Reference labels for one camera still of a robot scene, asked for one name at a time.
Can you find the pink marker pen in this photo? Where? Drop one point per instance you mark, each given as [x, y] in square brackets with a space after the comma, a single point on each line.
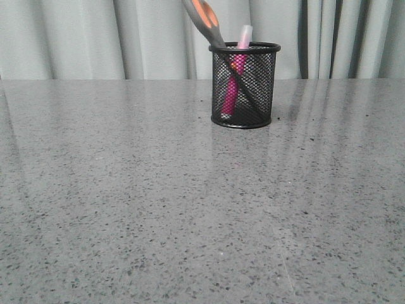
[237, 64]

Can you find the grey orange scissors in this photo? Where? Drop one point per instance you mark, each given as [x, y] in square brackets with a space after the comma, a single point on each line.
[205, 20]

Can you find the black mesh pen cup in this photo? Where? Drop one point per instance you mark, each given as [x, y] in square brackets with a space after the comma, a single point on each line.
[258, 77]

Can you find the grey curtain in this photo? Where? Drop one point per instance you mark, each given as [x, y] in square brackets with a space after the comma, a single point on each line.
[157, 40]

